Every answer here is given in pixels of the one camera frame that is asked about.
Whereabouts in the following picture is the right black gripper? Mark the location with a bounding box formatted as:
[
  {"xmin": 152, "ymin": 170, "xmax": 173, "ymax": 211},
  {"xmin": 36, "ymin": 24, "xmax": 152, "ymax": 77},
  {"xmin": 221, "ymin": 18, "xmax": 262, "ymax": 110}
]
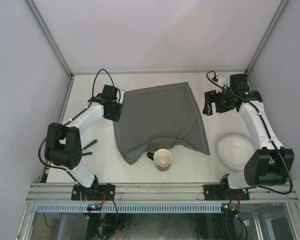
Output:
[{"xmin": 202, "ymin": 87, "xmax": 234, "ymax": 116}]

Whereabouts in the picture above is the grey cloth napkin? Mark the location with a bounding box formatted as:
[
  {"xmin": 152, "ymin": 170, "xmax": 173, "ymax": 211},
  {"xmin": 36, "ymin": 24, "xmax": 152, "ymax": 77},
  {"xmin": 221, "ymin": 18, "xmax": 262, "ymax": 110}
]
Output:
[{"xmin": 113, "ymin": 82, "xmax": 210, "ymax": 165}]

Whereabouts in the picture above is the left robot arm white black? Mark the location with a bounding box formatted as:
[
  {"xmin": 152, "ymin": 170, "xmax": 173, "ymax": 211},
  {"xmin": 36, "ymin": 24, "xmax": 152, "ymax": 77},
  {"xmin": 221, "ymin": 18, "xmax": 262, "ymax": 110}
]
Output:
[{"xmin": 37, "ymin": 68, "xmax": 123, "ymax": 200}]

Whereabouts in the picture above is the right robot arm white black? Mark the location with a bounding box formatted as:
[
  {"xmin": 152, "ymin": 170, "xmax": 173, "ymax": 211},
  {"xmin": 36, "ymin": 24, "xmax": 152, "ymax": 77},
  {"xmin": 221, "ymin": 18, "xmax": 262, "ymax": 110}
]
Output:
[{"xmin": 202, "ymin": 70, "xmax": 295, "ymax": 200}]

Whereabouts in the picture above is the white bowl plate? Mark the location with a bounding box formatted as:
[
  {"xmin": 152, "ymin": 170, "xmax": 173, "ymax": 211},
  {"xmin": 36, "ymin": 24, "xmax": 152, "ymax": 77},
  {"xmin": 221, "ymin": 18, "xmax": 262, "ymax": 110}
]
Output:
[{"xmin": 215, "ymin": 132, "xmax": 255, "ymax": 172}]

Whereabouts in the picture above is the dark mug cream inside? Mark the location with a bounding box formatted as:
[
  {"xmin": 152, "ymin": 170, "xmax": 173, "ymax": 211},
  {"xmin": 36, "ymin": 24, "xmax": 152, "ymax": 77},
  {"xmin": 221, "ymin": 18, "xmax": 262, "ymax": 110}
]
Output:
[{"xmin": 146, "ymin": 149, "xmax": 173, "ymax": 172}]

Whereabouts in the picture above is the gold spoon green handle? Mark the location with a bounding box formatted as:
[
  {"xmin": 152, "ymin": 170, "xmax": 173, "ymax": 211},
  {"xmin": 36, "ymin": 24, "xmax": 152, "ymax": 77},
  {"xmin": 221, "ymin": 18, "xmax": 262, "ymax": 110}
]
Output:
[{"xmin": 82, "ymin": 139, "xmax": 98, "ymax": 151}]

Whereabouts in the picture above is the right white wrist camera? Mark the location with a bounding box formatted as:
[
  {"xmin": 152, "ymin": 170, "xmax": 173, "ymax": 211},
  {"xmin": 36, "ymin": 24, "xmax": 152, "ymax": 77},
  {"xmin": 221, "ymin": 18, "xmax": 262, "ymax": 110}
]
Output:
[{"xmin": 212, "ymin": 74, "xmax": 227, "ymax": 85}]

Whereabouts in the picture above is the gold fork green handle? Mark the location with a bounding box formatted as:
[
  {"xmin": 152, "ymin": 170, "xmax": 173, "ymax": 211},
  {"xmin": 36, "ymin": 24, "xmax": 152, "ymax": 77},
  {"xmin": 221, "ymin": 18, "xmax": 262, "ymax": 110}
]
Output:
[{"xmin": 81, "ymin": 152, "xmax": 93, "ymax": 157}]

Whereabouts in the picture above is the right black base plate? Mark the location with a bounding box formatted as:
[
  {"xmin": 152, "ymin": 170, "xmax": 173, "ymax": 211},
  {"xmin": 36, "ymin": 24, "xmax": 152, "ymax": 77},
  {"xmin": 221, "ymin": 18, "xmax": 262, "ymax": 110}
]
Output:
[{"xmin": 203, "ymin": 184, "xmax": 250, "ymax": 201}]

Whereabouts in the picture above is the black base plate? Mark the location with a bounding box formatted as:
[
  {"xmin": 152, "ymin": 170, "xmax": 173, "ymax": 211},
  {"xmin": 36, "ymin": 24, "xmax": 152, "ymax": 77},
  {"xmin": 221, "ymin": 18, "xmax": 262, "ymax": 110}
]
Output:
[
  {"xmin": 71, "ymin": 183, "xmax": 116, "ymax": 201},
  {"xmin": 203, "ymin": 184, "xmax": 250, "ymax": 201}
]

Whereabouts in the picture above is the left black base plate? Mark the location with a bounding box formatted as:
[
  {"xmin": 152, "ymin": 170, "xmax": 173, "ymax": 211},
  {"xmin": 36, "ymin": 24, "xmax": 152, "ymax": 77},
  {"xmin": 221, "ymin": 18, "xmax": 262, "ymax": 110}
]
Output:
[{"xmin": 71, "ymin": 183, "xmax": 116, "ymax": 201}]

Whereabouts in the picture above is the aluminium front rail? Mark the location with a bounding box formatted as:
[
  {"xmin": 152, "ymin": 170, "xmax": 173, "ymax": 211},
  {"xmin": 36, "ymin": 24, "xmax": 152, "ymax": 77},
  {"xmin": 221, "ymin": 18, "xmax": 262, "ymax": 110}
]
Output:
[{"xmin": 26, "ymin": 183, "xmax": 298, "ymax": 203}]

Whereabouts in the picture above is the blue slotted cable duct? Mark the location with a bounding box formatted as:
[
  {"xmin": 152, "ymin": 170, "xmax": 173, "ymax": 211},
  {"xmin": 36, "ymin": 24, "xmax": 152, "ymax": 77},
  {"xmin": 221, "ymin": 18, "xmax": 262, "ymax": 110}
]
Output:
[{"xmin": 36, "ymin": 203, "xmax": 223, "ymax": 214}]

